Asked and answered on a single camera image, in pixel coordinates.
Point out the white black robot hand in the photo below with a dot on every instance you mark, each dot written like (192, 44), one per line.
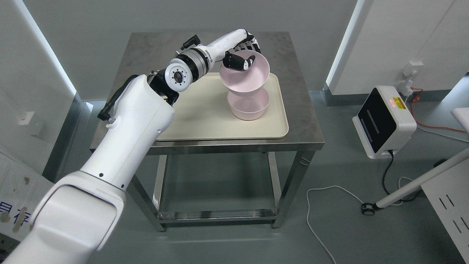
(223, 49)

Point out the pink bowl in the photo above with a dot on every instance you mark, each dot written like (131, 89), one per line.
(244, 72)
(249, 108)

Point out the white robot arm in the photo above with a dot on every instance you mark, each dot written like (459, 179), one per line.
(78, 214)

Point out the cream plastic tray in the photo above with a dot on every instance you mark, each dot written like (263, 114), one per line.
(202, 112)

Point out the stainless steel table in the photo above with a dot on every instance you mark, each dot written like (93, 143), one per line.
(289, 157)

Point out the white black box device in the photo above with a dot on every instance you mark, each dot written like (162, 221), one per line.
(384, 123)

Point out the white stand leg with caster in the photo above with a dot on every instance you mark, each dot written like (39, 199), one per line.
(369, 209)

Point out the white perforated panel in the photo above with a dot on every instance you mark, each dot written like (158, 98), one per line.
(448, 193)

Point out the white sign with blue text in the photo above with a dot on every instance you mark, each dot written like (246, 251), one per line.
(21, 190)

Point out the white wall socket plug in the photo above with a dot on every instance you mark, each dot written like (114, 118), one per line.
(410, 70)

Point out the white wall switch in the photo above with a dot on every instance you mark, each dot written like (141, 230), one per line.
(28, 119)

